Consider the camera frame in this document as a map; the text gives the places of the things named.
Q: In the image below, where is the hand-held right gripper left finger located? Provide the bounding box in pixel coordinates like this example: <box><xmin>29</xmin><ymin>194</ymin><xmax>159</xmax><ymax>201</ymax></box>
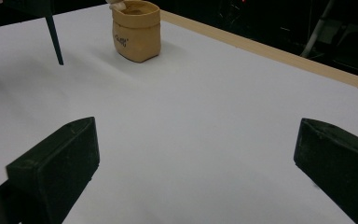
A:
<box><xmin>5</xmin><ymin>116</ymin><xmax>101</xmax><ymax>224</ymax></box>

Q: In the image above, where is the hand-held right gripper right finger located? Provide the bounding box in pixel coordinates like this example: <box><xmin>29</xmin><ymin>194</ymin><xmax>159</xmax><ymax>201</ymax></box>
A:
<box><xmin>293</xmin><ymin>118</ymin><xmax>358</xmax><ymax>224</ymax></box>

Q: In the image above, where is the black pencil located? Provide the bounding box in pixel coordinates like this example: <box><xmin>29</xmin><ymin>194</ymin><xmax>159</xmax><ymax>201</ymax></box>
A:
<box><xmin>44</xmin><ymin>13</ymin><xmax>64</xmax><ymax>66</ymax></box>

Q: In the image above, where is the tan pen holder pot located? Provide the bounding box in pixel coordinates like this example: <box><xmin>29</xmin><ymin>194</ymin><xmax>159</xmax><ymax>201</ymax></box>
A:
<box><xmin>106</xmin><ymin>0</ymin><xmax>162</xmax><ymax>63</ymax></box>

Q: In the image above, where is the light wooden table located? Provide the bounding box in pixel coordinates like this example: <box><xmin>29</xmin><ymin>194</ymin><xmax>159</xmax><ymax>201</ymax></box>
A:
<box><xmin>159</xmin><ymin>9</ymin><xmax>358</xmax><ymax>94</ymax></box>

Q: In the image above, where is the white table sheet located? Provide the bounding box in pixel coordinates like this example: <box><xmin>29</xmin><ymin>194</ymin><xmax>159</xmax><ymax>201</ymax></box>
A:
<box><xmin>0</xmin><ymin>3</ymin><xmax>358</xmax><ymax>224</ymax></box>

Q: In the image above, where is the white desk leg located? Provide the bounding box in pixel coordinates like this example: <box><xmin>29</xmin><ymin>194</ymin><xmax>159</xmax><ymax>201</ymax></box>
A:
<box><xmin>300</xmin><ymin>0</ymin><xmax>337</xmax><ymax>59</ymax></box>

